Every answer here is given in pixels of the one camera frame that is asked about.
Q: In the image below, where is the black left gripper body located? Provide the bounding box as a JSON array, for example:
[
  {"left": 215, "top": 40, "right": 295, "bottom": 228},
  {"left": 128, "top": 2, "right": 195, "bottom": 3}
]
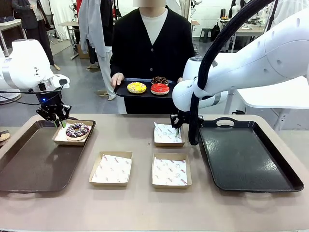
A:
[{"left": 38, "top": 90, "right": 64, "bottom": 113}]

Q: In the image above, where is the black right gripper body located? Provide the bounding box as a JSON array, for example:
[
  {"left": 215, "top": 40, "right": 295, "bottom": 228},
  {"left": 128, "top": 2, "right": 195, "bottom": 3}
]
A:
[{"left": 170, "top": 111, "right": 191, "bottom": 129}]

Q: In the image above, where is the white printed paper liner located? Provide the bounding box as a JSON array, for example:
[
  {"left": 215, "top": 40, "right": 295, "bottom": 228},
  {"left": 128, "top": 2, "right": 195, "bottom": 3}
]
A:
[
  {"left": 152, "top": 157, "right": 188, "bottom": 186},
  {"left": 59, "top": 120, "right": 91, "bottom": 142},
  {"left": 92, "top": 154, "right": 132, "bottom": 184},
  {"left": 154, "top": 122, "right": 183, "bottom": 144}
]

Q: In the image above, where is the brown cardboard food box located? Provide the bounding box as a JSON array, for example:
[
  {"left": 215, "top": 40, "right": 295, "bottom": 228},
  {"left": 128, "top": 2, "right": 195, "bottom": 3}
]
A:
[
  {"left": 154, "top": 121, "right": 186, "bottom": 148},
  {"left": 52, "top": 119, "right": 94, "bottom": 147},
  {"left": 151, "top": 152, "right": 193, "bottom": 189},
  {"left": 88, "top": 151, "right": 133, "bottom": 187}
]

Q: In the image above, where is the dark donut with pink sprinkles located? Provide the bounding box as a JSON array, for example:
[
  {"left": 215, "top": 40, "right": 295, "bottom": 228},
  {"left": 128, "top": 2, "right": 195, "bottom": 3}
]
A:
[{"left": 65, "top": 122, "right": 90, "bottom": 141}]

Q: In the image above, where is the chocolate sprinkled donut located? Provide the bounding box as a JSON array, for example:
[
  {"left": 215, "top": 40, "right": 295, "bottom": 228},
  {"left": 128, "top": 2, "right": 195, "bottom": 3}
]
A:
[{"left": 151, "top": 76, "right": 169, "bottom": 86}]

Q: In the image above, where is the yellow sprinkled donut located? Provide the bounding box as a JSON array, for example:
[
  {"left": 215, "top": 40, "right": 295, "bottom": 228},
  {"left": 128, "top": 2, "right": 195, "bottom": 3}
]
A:
[{"left": 127, "top": 82, "right": 147, "bottom": 94}]

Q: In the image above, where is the black serving tray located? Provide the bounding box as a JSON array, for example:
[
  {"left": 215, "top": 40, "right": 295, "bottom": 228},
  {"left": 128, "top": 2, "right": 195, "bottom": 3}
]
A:
[{"left": 113, "top": 77, "right": 178, "bottom": 99}]

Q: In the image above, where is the person's left forearm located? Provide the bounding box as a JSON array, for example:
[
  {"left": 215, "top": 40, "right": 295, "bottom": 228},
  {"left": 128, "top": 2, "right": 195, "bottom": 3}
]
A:
[{"left": 180, "top": 52, "right": 196, "bottom": 79}]

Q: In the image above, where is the person's right forearm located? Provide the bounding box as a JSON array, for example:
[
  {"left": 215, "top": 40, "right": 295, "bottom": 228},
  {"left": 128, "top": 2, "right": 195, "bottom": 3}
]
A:
[{"left": 110, "top": 54, "right": 125, "bottom": 77}]

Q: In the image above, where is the brown plastic tray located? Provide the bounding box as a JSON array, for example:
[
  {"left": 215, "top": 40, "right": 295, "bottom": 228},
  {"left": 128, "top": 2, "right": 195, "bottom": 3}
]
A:
[{"left": 0, "top": 117, "right": 97, "bottom": 193}]

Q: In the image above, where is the person's right hand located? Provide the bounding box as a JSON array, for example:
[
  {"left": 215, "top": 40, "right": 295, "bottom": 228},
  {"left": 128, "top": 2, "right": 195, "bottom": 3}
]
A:
[{"left": 111, "top": 72, "right": 124, "bottom": 87}]

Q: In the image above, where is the red glazed donut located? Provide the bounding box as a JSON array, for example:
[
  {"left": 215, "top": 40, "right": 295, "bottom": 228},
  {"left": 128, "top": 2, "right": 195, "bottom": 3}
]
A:
[{"left": 150, "top": 83, "right": 170, "bottom": 95}]

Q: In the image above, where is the brown cardboard carton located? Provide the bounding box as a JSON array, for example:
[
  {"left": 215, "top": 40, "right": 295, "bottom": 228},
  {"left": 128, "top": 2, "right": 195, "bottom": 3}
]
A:
[{"left": 77, "top": 44, "right": 90, "bottom": 60}]

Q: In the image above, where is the light wooden table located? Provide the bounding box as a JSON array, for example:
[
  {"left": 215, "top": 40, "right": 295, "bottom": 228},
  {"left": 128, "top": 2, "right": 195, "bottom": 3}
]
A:
[{"left": 57, "top": 21, "right": 80, "bottom": 61}]

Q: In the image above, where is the person in black cardigan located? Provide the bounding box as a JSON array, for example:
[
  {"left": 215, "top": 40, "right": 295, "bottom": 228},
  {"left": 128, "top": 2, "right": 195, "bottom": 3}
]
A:
[{"left": 110, "top": 4, "right": 196, "bottom": 114}]

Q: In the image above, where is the white desk with metal legs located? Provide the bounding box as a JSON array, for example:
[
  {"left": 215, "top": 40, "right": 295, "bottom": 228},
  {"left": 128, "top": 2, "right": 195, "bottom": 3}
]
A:
[{"left": 0, "top": 18, "right": 27, "bottom": 56}]

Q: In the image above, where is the white side table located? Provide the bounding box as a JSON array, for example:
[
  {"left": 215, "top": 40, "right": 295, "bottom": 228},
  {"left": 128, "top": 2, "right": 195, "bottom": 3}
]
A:
[{"left": 235, "top": 77, "right": 309, "bottom": 131}]

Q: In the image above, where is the green grey stool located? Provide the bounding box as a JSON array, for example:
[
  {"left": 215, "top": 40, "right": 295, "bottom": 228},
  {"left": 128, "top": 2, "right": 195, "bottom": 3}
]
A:
[{"left": 199, "top": 28, "right": 213, "bottom": 44}]

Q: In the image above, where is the black backpack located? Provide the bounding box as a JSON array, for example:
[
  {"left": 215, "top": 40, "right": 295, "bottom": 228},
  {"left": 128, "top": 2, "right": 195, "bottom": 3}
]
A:
[{"left": 211, "top": 22, "right": 222, "bottom": 42}]

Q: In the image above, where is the black hanging garment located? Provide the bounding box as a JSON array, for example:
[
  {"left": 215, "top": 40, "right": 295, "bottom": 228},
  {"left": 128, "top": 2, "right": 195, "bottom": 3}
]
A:
[{"left": 100, "top": 0, "right": 114, "bottom": 46}]

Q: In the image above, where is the wooden top work table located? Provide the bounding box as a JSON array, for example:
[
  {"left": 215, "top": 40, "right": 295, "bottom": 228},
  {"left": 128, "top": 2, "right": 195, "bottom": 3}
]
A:
[{"left": 218, "top": 20, "right": 266, "bottom": 53}]

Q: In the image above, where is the black stand pole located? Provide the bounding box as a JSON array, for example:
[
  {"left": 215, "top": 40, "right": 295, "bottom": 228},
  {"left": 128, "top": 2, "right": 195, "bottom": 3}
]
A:
[{"left": 265, "top": 0, "right": 277, "bottom": 32}]

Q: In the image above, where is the white hanging shirt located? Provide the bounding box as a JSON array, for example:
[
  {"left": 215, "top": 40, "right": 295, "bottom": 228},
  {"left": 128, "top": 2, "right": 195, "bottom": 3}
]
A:
[{"left": 275, "top": 0, "right": 307, "bottom": 19}]

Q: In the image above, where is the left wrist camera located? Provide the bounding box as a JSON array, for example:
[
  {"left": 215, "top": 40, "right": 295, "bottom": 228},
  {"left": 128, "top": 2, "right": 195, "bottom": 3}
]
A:
[{"left": 38, "top": 81, "right": 53, "bottom": 92}]

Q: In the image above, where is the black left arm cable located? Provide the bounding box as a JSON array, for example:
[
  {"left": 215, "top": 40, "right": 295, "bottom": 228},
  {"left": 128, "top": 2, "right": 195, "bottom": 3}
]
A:
[{"left": 0, "top": 89, "right": 42, "bottom": 106}]

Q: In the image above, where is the black tray with handles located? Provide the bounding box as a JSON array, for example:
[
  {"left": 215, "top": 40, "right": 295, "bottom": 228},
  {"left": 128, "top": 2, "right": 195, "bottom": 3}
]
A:
[{"left": 198, "top": 117, "right": 304, "bottom": 193}]

